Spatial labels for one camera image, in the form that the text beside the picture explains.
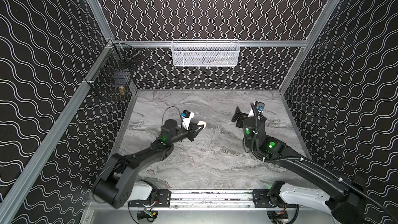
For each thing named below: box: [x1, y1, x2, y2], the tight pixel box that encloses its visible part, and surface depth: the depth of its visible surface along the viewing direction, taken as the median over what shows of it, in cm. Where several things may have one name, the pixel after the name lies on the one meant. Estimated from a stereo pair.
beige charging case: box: [196, 120, 207, 129], surface depth 82 cm
